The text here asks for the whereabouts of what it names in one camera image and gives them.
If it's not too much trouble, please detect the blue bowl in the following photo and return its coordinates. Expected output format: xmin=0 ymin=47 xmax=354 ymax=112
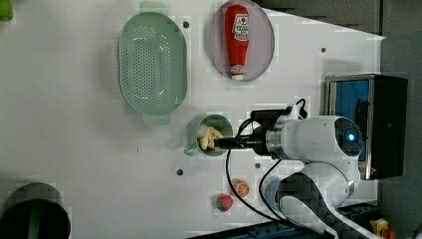
xmin=265 ymin=182 xmax=280 ymax=210

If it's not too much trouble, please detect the green mug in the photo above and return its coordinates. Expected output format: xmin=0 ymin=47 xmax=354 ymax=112
xmin=184 ymin=115 xmax=233 ymax=156

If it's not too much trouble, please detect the black toaster oven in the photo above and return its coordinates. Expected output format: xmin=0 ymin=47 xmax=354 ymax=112
xmin=323 ymin=74 xmax=408 ymax=180

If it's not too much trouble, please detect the yellow red emergency button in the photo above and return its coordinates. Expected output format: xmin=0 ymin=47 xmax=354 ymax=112
xmin=370 ymin=219 xmax=397 ymax=239

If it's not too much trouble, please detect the green perforated colander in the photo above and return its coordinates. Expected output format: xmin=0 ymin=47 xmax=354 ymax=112
xmin=118 ymin=0 xmax=187 ymax=126

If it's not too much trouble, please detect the red ketchup bottle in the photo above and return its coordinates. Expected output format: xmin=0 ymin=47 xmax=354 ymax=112
xmin=224 ymin=4 xmax=250 ymax=81

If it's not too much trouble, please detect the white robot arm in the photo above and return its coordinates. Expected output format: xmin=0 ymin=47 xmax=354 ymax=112
xmin=215 ymin=116 xmax=381 ymax=239

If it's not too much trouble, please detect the green marker cap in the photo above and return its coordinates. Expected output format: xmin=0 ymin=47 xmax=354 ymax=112
xmin=0 ymin=0 xmax=14 ymax=22

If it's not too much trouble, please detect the red strawberry on table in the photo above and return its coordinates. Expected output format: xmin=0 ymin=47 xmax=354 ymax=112
xmin=215 ymin=194 xmax=233 ymax=212

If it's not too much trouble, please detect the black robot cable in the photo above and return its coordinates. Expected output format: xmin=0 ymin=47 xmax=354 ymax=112
xmin=225 ymin=119 xmax=319 ymax=233

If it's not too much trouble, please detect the orange slice toy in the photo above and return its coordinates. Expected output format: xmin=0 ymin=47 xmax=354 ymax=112
xmin=233 ymin=179 xmax=250 ymax=198

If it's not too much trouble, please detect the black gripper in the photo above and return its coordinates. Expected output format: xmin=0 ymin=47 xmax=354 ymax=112
xmin=214 ymin=128 xmax=270 ymax=156

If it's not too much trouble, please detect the grey oval plate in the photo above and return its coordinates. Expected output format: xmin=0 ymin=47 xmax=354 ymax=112
xmin=207 ymin=0 xmax=275 ymax=82

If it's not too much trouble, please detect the peeled banana toy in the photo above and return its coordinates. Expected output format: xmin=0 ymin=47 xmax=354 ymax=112
xmin=197 ymin=123 xmax=223 ymax=150

